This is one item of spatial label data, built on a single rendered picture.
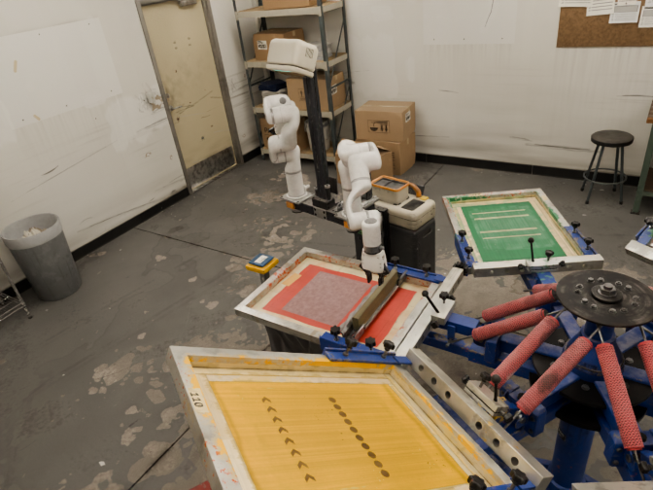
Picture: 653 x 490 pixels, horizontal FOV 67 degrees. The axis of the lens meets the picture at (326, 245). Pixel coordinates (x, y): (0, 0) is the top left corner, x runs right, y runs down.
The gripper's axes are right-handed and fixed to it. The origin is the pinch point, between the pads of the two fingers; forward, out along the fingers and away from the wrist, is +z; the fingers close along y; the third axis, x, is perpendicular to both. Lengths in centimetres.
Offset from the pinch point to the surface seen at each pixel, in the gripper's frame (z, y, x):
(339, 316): 17.8, 14.0, 9.9
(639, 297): -17, -94, -3
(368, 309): 9.1, -1.3, 9.5
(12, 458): 113, 194, 108
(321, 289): 17.6, 32.9, -4.1
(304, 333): 14.7, 19.6, 29.0
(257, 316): 14, 46, 29
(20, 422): 113, 216, 90
